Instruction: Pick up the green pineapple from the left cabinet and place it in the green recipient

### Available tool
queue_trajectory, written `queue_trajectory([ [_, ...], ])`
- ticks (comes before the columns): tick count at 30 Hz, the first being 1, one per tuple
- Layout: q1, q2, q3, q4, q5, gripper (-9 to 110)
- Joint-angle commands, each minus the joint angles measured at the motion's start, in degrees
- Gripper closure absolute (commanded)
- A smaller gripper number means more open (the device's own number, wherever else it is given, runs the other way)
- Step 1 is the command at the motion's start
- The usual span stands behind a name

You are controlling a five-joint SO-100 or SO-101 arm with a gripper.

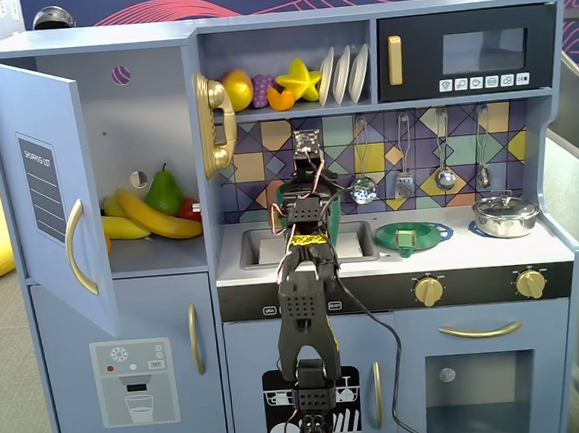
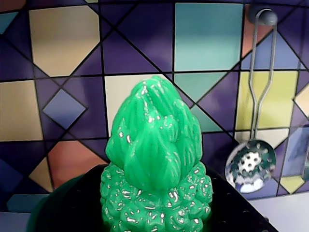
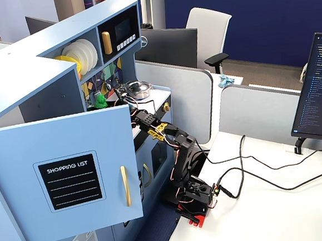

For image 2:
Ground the green toy pineapple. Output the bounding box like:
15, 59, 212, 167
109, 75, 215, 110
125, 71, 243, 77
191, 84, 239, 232
99, 75, 214, 232

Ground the silver hanging skimmer spoon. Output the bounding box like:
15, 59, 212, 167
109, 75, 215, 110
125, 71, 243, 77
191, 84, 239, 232
224, 9, 278, 194

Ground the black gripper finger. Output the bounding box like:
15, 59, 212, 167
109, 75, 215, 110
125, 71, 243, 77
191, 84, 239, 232
207, 168, 280, 232
30, 164, 108, 232

